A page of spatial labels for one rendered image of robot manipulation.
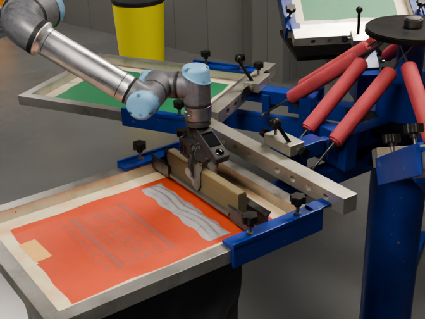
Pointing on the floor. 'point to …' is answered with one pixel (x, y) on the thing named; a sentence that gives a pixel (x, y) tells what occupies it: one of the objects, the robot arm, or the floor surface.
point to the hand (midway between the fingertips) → (205, 185)
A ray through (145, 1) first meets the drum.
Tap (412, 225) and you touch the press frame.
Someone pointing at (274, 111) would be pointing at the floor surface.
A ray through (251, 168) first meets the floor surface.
